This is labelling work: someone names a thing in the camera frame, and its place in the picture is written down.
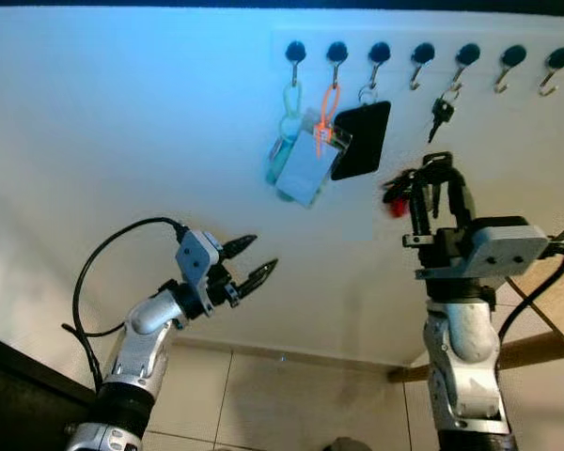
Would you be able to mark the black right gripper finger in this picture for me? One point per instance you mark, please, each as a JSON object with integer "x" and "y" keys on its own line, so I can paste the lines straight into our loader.
{"x": 421, "y": 207}
{"x": 467, "y": 202}

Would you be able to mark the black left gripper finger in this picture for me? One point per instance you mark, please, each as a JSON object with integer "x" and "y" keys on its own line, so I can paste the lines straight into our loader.
{"x": 258, "y": 278}
{"x": 238, "y": 246}

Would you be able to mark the black keys with red tag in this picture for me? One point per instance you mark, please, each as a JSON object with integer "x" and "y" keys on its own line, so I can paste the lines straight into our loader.
{"x": 392, "y": 205}

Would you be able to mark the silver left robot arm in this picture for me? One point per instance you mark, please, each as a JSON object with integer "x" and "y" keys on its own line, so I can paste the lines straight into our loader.
{"x": 141, "y": 357}

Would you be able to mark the white hook board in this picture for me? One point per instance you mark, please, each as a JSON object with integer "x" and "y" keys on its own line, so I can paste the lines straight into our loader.
{"x": 508, "y": 150}

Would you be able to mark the teal key tag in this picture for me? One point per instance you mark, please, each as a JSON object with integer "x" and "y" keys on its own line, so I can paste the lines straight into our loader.
{"x": 277, "y": 169}

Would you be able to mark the light blue card pouch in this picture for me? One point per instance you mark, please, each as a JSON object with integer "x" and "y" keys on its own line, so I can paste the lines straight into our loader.
{"x": 301, "y": 174}

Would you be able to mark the clear badge holder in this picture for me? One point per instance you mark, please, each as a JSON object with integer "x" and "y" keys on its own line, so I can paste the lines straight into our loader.
{"x": 341, "y": 143}

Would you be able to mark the light wooden table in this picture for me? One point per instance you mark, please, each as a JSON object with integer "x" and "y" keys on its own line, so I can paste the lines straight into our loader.
{"x": 559, "y": 291}

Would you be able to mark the orange carabiner keyring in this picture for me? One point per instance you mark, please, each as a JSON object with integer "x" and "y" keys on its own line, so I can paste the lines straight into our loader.
{"x": 321, "y": 132}

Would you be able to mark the wooden table leg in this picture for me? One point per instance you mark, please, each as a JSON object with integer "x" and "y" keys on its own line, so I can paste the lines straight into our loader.
{"x": 531, "y": 352}

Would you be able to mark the black furniture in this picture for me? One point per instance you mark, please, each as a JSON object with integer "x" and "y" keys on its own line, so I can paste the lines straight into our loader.
{"x": 19, "y": 404}

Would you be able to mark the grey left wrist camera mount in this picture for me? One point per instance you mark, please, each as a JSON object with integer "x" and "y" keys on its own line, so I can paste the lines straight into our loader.
{"x": 195, "y": 254}

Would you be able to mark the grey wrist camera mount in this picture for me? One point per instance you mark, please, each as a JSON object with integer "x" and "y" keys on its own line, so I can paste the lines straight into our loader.
{"x": 195, "y": 254}
{"x": 508, "y": 252}

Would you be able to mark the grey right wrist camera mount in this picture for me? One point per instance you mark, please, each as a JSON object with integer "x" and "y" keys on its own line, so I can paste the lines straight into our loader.
{"x": 508, "y": 252}

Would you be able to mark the black round wall hook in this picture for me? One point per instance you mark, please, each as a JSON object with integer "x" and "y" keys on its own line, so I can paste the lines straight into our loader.
{"x": 336, "y": 51}
{"x": 379, "y": 52}
{"x": 295, "y": 50}
{"x": 559, "y": 58}
{"x": 467, "y": 54}
{"x": 512, "y": 56}
{"x": 423, "y": 53}

